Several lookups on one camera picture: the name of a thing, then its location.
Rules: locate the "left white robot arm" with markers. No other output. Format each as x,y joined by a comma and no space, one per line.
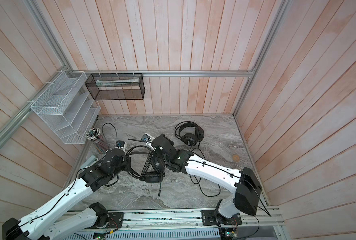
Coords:
40,224

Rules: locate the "black wire mesh wall basket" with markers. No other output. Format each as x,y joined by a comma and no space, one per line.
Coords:
115,93

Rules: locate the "white wire mesh wall shelf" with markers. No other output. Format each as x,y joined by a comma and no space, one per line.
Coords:
67,111

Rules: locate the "small black wired headphones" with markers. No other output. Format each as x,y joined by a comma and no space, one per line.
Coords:
192,140

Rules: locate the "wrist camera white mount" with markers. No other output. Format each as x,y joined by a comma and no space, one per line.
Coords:
147,139
120,144

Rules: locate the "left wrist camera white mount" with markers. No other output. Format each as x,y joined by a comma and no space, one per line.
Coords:
120,144

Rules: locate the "clear cup of pencils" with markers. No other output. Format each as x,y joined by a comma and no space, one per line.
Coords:
95,136

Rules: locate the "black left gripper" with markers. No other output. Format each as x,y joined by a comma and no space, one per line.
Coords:
129,164

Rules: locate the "large black gaming headset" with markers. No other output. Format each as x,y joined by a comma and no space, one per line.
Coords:
153,171

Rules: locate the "small brown round disc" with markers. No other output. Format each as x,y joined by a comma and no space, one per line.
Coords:
236,158

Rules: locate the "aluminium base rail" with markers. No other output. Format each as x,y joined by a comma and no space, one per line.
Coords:
188,224

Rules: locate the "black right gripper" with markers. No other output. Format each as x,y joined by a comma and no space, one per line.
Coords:
170,140

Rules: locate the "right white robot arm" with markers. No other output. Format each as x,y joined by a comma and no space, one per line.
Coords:
243,184

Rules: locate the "papers in black basket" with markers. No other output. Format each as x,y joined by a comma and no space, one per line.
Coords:
117,83

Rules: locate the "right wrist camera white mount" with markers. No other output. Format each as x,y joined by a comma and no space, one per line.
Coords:
147,139

